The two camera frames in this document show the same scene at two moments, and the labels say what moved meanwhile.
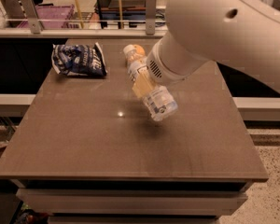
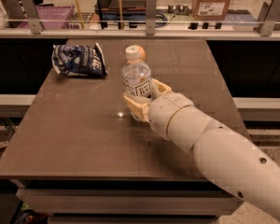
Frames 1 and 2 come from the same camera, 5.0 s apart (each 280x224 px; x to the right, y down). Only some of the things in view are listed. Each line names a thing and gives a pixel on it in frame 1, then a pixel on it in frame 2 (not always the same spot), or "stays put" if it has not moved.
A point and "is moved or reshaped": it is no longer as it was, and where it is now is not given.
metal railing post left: x=30 y=9 stays put
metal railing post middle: x=150 y=12 stays put
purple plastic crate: x=50 y=16 stays put
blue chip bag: x=78 y=60 stays put
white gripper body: x=158 y=69 → x=164 y=111
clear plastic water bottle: x=160 y=102 is moved or reshaped
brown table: x=89 y=152 stays put
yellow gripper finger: x=144 y=83 → x=142 y=110
